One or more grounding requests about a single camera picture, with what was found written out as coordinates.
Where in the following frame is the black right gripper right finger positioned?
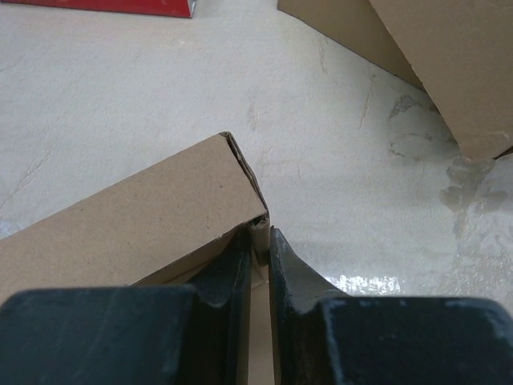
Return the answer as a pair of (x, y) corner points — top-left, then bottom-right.
(269, 228), (512, 384)

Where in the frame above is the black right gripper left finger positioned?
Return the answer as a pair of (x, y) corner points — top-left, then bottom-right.
(1, 229), (252, 384)

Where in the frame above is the large stacked cardboard box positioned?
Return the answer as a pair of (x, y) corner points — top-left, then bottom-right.
(372, 0), (512, 160)

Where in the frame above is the red rectangular carton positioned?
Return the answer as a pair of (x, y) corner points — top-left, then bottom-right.
(2, 0), (196, 18)

